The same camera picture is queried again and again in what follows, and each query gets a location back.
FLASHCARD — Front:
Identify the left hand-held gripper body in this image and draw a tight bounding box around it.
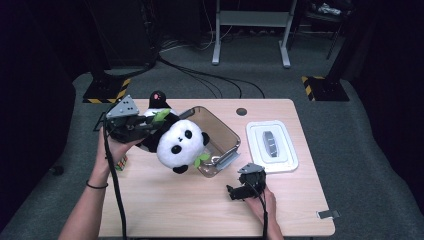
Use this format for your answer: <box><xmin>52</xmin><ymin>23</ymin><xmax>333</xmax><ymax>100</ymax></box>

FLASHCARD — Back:
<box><xmin>105</xmin><ymin>94</ymin><xmax>151</xmax><ymax>144</ymax></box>

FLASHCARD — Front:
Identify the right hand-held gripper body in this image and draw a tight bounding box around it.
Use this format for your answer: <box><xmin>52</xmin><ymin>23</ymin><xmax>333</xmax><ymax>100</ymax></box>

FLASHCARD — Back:
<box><xmin>237</xmin><ymin>162</ymin><xmax>268</xmax><ymax>200</ymax></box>

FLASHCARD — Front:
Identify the panda plush toy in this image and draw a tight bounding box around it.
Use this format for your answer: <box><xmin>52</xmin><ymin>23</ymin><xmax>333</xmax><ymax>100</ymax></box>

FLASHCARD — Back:
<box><xmin>136</xmin><ymin>90</ymin><xmax>212</xmax><ymax>175</ymax></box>

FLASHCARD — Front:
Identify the white container lid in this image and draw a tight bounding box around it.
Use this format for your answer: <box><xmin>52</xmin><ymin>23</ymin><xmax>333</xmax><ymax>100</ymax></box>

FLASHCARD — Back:
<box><xmin>245</xmin><ymin>119</ymin><xmax>299</xmax><ymax>174</ymax></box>

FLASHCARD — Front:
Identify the clear plastic storage box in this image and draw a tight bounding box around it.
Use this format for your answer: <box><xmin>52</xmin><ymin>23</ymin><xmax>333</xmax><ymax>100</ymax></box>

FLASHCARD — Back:
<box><xmin>178</xmin><ymin>105</ymin><xmax>242</xmax><ymax>179</ymax></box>

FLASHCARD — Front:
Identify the person's right hand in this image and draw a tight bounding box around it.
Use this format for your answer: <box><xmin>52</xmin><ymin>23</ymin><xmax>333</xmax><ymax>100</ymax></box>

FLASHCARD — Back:
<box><xmin>244</xmin><ymin>186</ymin><xmax>278</xmax><ymax>228</ymax></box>

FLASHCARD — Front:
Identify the person's left hand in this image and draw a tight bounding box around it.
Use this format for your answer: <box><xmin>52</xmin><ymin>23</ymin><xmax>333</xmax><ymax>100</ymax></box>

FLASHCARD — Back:
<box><xmin>89</xmin><ymin>128</ymin><xmax>145</xmax><ymax>184</ymax></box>

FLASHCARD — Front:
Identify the black yellow-striped stand base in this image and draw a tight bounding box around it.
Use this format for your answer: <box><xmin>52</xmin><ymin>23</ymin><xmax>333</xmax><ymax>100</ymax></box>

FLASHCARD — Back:
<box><xmin>301</xmin><ymin>75</ymin><xmax>350</xmax><ymax>102</ymax></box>
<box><xmin>82</xmin><ymin>78</ymin><xmax>132</xmax><ymax>104</ymax></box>

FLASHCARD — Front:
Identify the black hair band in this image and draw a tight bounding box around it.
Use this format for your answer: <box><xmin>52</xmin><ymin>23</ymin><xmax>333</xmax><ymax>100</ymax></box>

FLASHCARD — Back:
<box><xmin>85</xmin><ymin>179</ymin><xmax>110</xmax><ymax>190</ymax></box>

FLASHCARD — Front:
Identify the grey tape piece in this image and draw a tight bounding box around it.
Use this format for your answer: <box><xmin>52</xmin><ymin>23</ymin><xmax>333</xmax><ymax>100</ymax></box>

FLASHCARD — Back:
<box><xmin>316</xmin><ymin>209</ymin><xmax>341</xmax><ymax>220</ymax></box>

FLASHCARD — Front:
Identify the dark chair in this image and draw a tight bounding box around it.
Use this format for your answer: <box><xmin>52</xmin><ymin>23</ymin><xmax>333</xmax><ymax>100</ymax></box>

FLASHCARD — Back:
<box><xmin>293</xmin><ymin>0</ymin><xmax>354</xmax><ymax>61</ymax></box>

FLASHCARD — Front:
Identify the pale crumpled thing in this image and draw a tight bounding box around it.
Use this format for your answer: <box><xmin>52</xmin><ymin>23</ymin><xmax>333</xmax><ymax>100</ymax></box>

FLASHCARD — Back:
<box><xmin>316</xmin><ymin>2</ymin><xmax>343</xmax><ymax>16</ymax></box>

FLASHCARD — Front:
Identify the right hand-held gripper cable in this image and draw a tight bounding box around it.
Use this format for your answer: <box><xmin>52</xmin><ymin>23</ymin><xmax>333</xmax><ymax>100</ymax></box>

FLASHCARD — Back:
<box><xmin>248</xmin><ymin>181</ymin><xmax>270</xmax><ymax>240</ymax></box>

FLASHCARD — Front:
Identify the hand-held gripper cable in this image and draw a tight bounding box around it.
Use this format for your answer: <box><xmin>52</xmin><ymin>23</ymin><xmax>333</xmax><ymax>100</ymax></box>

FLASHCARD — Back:
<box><xmin>248</xmin><ymin>181</ymin><xmax>270</xmax><ymax>240</ymax></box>
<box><xmin>101</xmin><ymin>113</ymin><xmax>129</xmax><ymax>240</ymax></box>

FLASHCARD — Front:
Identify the black floor cable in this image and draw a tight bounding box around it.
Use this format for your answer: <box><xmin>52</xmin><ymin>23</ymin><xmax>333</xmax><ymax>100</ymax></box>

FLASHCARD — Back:
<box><xmin>158</xmin><ymin>55</ymin><xmax>267</xmax><ymax>100</ymax></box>
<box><xmin>103</xmin><ymin>49</ymin><xmax>162</xmax><ymax>80</ymax></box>

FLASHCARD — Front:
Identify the left hand-held gripper cable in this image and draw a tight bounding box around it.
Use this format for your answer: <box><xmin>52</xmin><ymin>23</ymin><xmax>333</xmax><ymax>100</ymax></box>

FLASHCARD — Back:
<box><xmin>101</xmin><ymin>113</ymin><xmax>129</xmax><ymax>240</ymax></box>

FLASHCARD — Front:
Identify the white metal stand frame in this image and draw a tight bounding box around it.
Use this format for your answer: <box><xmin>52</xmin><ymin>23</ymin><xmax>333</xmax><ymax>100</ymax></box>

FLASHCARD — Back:
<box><xmin>211</xmin><ymin>0</ymin><xmax>299</xmax><ymax>69</ymax></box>

